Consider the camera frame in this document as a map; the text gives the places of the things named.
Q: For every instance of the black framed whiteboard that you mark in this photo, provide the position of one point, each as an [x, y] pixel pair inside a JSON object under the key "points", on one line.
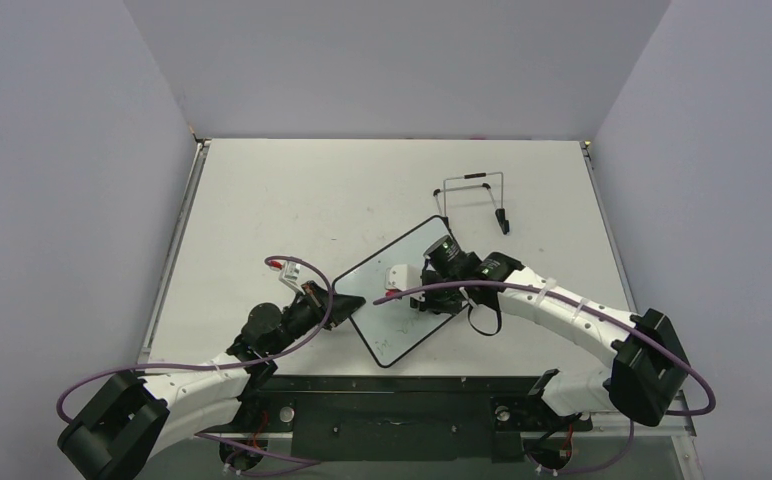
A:
{"points": [[391, 330]]}

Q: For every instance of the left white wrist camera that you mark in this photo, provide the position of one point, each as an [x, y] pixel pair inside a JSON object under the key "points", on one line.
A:
{"points": [[289, 274]]}

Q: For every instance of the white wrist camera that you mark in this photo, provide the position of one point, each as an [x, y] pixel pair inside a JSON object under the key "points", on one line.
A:
{"points": [[402, 277], [289, 274]]}

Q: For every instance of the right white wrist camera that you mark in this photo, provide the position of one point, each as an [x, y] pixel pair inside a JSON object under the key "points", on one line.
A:
{"points": [[402, 277]]}

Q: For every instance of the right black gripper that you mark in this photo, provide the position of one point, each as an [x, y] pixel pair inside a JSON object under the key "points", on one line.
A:
{"points": [[430, 295]]}

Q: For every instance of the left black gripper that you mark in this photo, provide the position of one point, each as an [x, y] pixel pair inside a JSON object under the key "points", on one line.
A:
{"points": [[341, 307]]}

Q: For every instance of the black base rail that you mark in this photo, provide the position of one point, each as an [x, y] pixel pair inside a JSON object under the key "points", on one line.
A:
{"points": [[383, 419]]}

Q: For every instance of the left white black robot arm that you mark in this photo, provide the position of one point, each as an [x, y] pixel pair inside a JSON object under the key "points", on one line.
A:
{"points": [[133, 416]]}

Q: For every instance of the wire display stand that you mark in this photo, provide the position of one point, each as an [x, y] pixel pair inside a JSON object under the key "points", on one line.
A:
{"points": [[487, 188]]}

